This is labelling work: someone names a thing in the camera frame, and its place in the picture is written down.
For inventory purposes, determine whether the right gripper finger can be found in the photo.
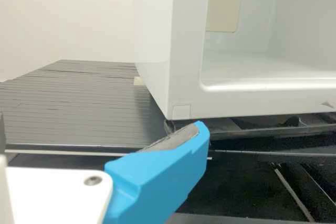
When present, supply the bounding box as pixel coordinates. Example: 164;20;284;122
101;120;211;224

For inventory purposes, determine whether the black platform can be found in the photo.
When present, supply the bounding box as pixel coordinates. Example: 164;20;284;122
0;59;336;161

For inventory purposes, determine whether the white incubator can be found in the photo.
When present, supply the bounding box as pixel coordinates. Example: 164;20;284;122
133;0;336;126

